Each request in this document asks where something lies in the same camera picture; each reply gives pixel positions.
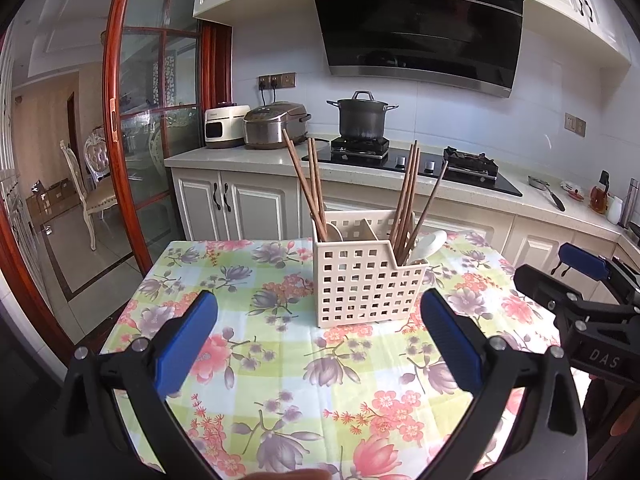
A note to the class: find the red wooden door frame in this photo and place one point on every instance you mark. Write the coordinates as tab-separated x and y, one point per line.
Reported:
25	285

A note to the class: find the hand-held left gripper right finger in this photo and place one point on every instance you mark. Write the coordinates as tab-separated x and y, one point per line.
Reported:
452	340

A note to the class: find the silver rice cooker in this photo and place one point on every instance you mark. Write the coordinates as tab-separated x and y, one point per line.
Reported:
272	127

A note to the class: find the glass sliding door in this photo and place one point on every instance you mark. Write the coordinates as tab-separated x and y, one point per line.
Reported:
111	60

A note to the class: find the wall power socket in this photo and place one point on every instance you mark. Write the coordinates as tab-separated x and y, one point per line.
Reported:
285	80

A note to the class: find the black range hood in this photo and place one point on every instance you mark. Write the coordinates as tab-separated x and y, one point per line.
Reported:
415	20

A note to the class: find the white ornate dining chair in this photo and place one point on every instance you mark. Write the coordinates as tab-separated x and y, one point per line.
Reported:
102	197
97	155

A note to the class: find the white countertop appliance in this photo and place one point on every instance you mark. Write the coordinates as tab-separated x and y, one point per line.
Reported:
220	130

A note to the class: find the black gas hob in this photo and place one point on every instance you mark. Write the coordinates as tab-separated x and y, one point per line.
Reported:
505	187

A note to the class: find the grey tall container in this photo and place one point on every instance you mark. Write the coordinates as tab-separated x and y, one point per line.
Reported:
631	205

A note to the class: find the white plastic utensil basket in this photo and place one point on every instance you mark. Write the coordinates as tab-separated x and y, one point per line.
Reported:
360	285

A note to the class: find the amber oil bottle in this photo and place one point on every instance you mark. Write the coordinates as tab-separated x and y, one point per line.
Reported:
597	200

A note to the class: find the small metal ladle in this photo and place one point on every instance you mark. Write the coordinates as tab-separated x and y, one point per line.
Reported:
537	182

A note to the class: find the group of wooden chopsticks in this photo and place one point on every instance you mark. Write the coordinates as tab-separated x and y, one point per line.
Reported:
406	200

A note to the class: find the floral tablecloth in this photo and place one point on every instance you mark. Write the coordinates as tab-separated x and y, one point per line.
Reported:
280	360

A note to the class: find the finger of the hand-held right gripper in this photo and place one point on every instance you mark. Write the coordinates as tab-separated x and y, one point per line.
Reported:
542	285
582	260

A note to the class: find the brown cardboard box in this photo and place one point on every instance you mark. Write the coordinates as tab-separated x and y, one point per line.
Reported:
57	192

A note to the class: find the white ceramic spoon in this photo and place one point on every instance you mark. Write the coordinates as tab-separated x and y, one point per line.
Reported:
432	242
334	232

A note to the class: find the small red white dish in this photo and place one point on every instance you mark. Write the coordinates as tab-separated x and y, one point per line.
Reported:
572	191

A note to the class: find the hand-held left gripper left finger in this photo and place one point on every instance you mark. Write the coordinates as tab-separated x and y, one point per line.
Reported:
185	345

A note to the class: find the person's left hand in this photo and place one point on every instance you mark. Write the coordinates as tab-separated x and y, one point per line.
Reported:
285	476

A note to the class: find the grey stock pot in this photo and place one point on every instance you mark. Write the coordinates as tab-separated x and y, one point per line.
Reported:
362	117

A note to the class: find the white jar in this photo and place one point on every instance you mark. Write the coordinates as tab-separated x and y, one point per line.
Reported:
615	210

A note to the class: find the white kitchen base cabinets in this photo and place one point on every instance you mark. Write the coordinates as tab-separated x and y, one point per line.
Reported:
250	200

